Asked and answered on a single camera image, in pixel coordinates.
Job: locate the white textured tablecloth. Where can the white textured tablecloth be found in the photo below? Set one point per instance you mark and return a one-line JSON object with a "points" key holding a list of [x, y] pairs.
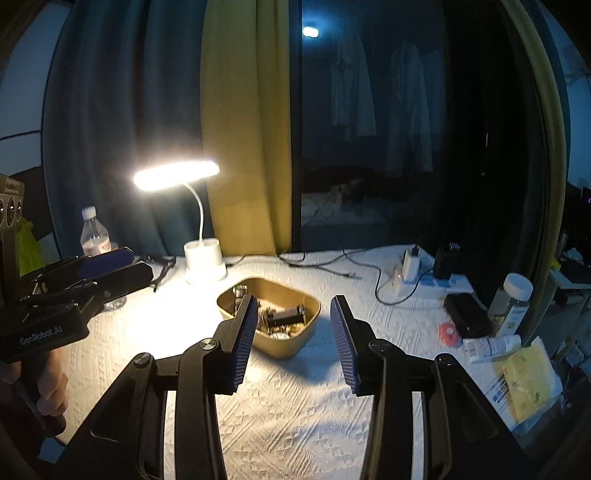
{"points": [[286, 415]]}

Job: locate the yellow tissue pack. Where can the yellow tissue pack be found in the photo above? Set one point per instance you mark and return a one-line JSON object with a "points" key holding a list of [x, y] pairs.
{"points": [[531, 378]]}

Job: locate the white desk lamp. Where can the white desk lamp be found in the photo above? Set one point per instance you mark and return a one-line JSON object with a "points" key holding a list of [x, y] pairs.
{"points": [[205, 267]]}

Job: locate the yellow plastic container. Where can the yellow plastic container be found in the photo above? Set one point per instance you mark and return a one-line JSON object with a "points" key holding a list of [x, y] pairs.
{"points": [[288, 347]]}

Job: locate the clear water bottle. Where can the clear water bottle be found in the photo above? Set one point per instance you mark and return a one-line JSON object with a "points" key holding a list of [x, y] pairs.
{"points": [[94, 230]]}

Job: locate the blue curtain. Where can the blue curtain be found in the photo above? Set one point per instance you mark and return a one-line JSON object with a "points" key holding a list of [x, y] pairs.
{"points": [[124, 92]]}

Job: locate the white charger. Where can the white charger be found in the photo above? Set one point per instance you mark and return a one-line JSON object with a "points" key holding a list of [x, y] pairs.
{"points": [[411, 265]]}

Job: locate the red tape roll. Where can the red tape roll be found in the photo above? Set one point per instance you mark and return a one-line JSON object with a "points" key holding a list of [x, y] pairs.
{"points": [[449, 333]]}

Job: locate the white tube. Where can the white tube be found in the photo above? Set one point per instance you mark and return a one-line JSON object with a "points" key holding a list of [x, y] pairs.
{"points": [[491, 348]]}

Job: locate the green plastic bag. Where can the green plastic bag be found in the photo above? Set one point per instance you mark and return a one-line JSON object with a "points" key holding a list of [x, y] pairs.
{"points": [[30, 249]]}

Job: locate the dark glass window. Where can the dark glass window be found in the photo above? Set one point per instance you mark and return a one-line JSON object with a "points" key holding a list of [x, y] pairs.
{"points": [[392, 115]]}

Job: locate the black eyeglasses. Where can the black eyeglasses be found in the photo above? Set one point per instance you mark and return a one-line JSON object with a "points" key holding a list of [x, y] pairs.
{"points": [[161, 267]]}

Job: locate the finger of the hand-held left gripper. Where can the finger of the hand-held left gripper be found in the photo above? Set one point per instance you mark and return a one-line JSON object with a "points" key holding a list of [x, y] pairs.
{"points": [[106, 261], [129, 277]]}

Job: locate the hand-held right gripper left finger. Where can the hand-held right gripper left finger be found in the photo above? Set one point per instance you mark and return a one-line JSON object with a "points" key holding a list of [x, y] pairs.
{"points": [[244, 346]]}

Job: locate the person's left hand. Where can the person's left hand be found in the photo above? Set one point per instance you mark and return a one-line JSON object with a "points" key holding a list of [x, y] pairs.
{"points": [[53, 383]]}

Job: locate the white power strip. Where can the white power strip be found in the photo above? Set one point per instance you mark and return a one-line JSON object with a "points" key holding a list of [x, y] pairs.
{"points": [[434, 281]]}

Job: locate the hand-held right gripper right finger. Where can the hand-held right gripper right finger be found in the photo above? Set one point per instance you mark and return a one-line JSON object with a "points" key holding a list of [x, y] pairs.
{"points": [[344, 346]]}

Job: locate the white lid clear jar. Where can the white lid clear jar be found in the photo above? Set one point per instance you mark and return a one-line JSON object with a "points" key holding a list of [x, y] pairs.
{"points": [[512, 304]]}

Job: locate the yellow curtain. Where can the yellow curtain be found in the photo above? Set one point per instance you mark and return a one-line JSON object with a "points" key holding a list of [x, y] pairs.
{"points": [[244, 115], [549, 138]]}

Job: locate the black rectangular case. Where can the black rectangular case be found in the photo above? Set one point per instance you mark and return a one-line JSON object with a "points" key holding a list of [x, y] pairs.
{"points": [[466, 316]]}

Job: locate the black power adapter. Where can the black power adapter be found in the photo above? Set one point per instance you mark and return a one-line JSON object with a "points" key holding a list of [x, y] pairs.
{"points": [[445, 263]]}

